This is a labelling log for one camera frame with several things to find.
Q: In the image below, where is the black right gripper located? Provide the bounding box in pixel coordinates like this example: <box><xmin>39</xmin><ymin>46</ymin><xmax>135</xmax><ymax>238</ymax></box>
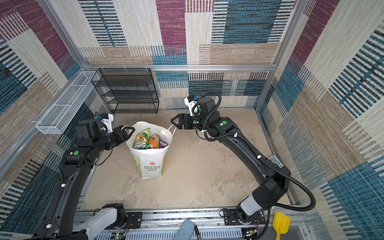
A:
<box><xmin>171</xmin><ymin>113</ymin><xmax>209</xmax><ymax>130</ymax></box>

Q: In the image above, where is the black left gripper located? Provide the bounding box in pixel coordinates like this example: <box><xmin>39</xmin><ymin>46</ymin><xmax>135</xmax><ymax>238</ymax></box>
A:
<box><xmin>93</xmin><ymin>125</ymin><xmax>135</xmax><ymax>154</ymax></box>

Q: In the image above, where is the green Fox's spring tea bag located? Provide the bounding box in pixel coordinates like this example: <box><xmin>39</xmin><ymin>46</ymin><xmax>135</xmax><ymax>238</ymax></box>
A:
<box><xmin>133</xmin><ymin>128</ymin><xmax>151</xmax><ymax>150</ymax></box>

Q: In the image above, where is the purple candy bag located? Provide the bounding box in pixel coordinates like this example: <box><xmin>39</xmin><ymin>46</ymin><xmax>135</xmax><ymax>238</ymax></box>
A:
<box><xmin>159</xmin><ymin>140</ymin><xmax>168</xmax><ymax>149</ymax></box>

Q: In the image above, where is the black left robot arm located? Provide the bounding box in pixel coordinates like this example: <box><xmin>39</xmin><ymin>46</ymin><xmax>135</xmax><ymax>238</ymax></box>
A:
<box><xmin>35</xmin><ymin>119</ymin><xmax>135</xmax><ymax>240</ymax></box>

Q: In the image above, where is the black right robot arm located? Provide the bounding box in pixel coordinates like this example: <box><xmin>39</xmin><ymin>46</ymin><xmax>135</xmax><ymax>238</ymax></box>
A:
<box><xmin>171</xmin><ymin>96</ymin><xmax>291</xmax><ymax>223</ymax></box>

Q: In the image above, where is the yellow plastic tool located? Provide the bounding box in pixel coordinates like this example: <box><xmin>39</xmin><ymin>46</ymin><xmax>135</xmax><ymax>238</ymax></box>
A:
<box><xmin>273</xmin><ymin>211</ymin><xmax>291</xmax><ymax>240</ymax></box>

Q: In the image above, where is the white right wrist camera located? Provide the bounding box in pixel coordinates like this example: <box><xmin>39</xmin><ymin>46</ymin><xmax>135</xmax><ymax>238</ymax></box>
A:
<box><xmin>184</xmin><ymin>95</ymin><xmax>199</xmax><ymax>117</ymax></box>

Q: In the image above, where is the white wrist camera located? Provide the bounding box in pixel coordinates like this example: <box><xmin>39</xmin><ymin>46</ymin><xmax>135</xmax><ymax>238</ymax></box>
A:
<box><xmin>96</xmin><ymin>113</ymin><xmax>114</xmax><ymax>133</ymax></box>
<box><xmin>184</xmin><ymin>95</ymin><xmax>199</xmax><ymax>117</ymax></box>

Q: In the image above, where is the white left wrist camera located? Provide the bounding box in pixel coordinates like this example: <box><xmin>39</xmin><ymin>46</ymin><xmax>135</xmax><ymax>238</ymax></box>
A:
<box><xmin>96</xmin><ymin>113</ymin><xmax>114</xmax><ymax>133</ymax></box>

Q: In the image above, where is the black wire shelf rack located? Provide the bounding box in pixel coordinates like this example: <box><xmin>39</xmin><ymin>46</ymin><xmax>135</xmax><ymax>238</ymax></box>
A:
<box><xmin>91</xmin><ymin>68</ymin><xmax>160</xmax><ymax>114</ymax></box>

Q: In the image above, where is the white wire mesh basket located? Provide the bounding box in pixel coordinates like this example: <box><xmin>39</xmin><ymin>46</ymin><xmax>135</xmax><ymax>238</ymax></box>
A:
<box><xmin>36</xmin><ymin>71</ymin><xmax>96</xmax><ymax>135</ymax></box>

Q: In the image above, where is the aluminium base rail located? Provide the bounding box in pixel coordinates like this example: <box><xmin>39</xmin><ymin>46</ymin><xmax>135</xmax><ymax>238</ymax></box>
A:
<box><xmin>73</xmin><ymin>208</ymin><xmax>316</xmax><ymax>240</ymax></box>

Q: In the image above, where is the colourful leaflet by wall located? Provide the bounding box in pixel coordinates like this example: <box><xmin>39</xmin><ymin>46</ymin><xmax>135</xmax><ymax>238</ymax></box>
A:
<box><xmin>269</xmin><ymin>155</ymin><xmax>284</xmax><ymax>169</ymax></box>

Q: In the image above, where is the black corrugated cable conduit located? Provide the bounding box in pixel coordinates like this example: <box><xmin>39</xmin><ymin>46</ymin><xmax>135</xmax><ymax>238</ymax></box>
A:
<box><xmin>194</xmin><ymin>91</ymin><xmax>317</xmax><ymax>240</ymax></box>

